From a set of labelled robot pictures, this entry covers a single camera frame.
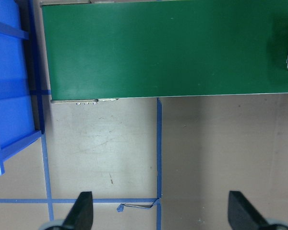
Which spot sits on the green conveyor belt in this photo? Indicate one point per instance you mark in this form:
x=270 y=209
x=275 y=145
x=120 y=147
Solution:
x=166 y=48

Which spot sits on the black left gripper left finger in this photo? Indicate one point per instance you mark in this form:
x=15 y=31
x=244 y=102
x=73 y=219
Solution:
x=81 y=216

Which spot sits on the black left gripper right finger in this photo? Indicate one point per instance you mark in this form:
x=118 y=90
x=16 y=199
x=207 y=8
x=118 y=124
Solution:
x=242 y=215

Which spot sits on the blue left storage bin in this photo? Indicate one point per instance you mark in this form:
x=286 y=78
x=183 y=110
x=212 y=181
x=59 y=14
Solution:
x=17 y=129

